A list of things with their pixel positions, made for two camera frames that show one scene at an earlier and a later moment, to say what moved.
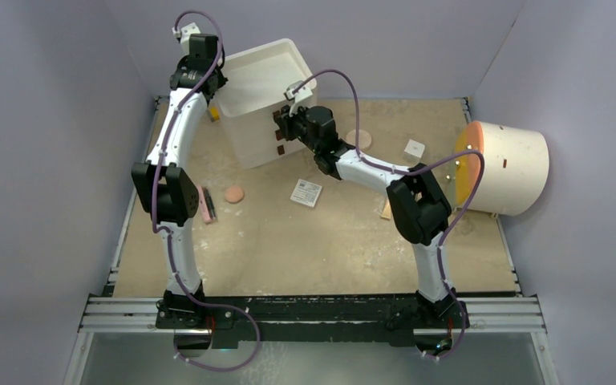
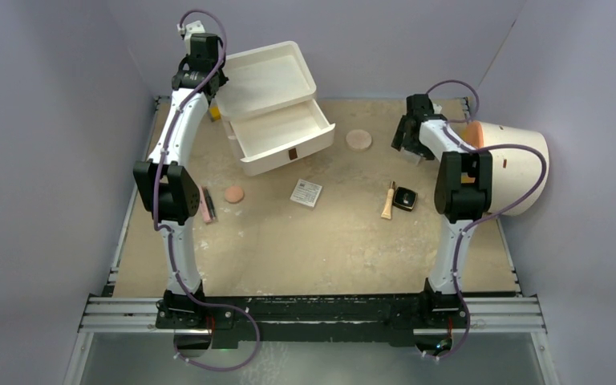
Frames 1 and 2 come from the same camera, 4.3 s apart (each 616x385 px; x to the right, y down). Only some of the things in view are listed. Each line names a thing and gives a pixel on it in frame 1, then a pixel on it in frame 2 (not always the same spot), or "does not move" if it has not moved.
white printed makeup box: x=305 y=192 does not move
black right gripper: x=286 y=121 to x=402 y=140
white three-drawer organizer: x=256 y=88 does not move
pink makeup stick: x=206 y=214 does not move
